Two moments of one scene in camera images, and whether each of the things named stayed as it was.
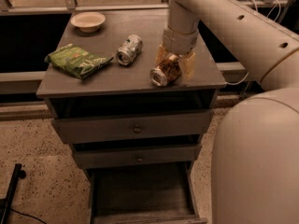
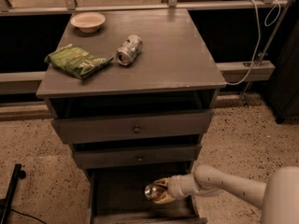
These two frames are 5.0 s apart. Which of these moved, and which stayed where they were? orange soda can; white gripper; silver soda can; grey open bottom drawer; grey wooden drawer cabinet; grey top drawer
Moved: white gripper; orange soda can
Stayed: grey top drawer; grey wooden drawer cabinet; silver soda can; grey open bottom drawer
